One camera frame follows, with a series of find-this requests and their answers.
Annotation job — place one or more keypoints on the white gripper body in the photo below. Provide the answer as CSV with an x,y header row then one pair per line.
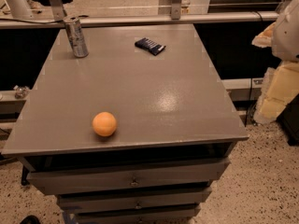
x,y
288,36

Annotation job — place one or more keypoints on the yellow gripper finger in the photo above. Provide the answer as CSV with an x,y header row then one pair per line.
x,y
263,39
280,86

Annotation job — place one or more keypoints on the orange fruit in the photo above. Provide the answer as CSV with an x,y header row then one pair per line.
x,y
104,124

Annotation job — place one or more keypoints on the blue rxbar blueberry wrapper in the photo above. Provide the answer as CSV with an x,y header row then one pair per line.
x,y
150,46

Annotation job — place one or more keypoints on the grey drawer cabinet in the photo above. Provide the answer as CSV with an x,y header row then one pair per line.
x,y
169,107

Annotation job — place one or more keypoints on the bottom grey drawer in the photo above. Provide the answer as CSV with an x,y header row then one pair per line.
x,y
130,216

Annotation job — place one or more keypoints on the grey drawer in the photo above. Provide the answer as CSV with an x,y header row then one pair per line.
x,y
130,216
128,177
135,200

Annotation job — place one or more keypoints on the silver drink can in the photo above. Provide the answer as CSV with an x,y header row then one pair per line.
x,y
75,36

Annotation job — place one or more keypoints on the middle grey drawer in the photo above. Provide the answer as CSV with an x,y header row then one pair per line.
x,y
135,200

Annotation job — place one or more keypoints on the white pipe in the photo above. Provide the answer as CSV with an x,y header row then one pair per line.
x,y
20,9

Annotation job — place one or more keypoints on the crumpled clear plastic piece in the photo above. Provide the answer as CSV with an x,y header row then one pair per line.
x,y
21,92

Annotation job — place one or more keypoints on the top grey drawer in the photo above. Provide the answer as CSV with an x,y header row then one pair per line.
x,y
128,177

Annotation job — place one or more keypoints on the black shoe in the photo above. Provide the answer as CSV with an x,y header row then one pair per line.
x,y
30,220

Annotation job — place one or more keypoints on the metal horizontal rail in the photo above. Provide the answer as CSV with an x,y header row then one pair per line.
x,y
6,23

